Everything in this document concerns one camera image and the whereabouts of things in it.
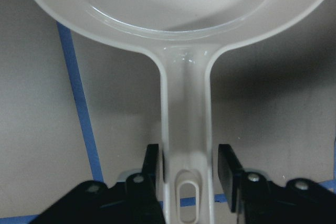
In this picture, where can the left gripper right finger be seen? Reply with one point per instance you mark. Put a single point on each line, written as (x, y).
(230, 171)

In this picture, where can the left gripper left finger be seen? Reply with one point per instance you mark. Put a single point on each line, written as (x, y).
(152, 208)

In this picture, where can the beige dustpan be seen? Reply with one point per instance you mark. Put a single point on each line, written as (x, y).
(184, 38)

